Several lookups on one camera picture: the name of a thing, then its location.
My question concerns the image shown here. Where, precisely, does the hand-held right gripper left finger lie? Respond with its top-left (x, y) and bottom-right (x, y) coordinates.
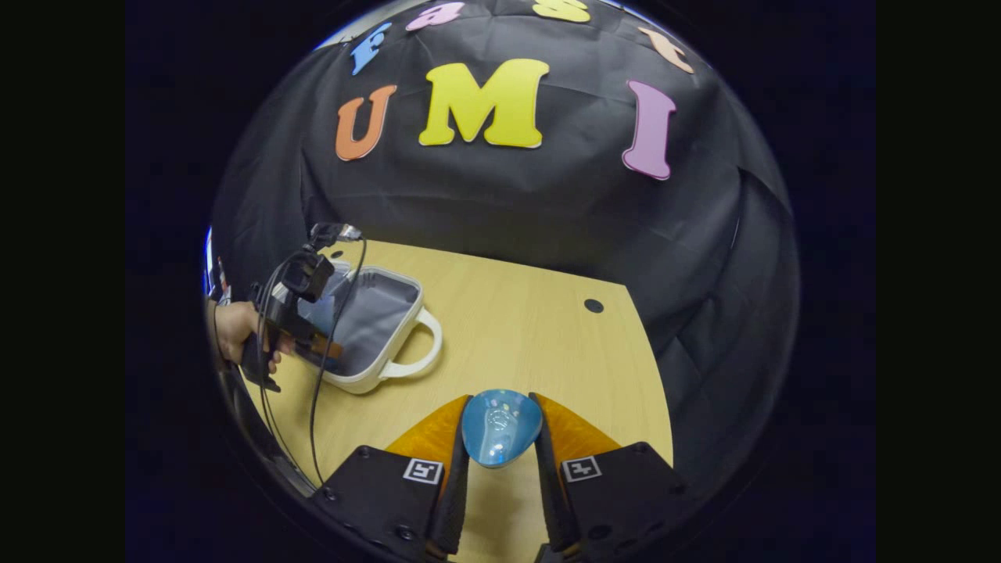
top-left (311, 393), bottom-right (472, 563)

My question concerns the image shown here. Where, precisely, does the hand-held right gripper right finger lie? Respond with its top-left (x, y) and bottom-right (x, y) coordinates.
top-left (530, 391), bottom-right (693, 563)

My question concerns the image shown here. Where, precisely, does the white suitcase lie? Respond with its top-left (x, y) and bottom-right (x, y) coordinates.
top-left (293, 262), bottom-right (444, 394)

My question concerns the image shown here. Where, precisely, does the blue skincare bottle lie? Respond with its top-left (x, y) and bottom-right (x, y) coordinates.
top-left (461, 389), bottom-right (544, 469)

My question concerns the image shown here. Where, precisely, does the black backdrop cloth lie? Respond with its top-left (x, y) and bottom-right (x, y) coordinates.
top-left (210, 0), bottom-right (800, 501)

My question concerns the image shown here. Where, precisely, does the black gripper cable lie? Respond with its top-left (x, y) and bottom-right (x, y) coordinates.
top-left (308, 235), bottom-right (368, 487)

